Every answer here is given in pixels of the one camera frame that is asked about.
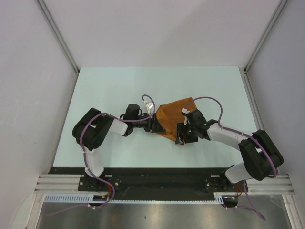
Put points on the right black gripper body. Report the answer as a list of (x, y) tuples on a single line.
[(189, 134)]

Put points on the aluminium corner post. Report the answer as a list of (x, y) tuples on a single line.
[(57, 34), (266, 33)]

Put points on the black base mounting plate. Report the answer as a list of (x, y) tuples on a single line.
[(156, 183)]

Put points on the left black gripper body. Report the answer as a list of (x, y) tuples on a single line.
[(148, 126)]

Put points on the aluminium frame rail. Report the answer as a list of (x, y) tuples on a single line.
[(281, 185)]

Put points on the white slotted cable duct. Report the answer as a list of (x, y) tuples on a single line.
[(98, 199)]

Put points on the orange satin napkin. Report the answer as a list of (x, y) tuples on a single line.
[(170, 114)]

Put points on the right aluminium corner post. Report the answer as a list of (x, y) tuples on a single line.
[(266, 33)]

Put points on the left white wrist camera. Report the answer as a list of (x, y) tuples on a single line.
[(149, 106)]

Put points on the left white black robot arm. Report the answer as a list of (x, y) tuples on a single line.
[(93, 127)]

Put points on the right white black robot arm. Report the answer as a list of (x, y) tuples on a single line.
[(261, 158)]

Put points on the left aluminium corner post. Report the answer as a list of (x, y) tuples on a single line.
[(57, 34)]

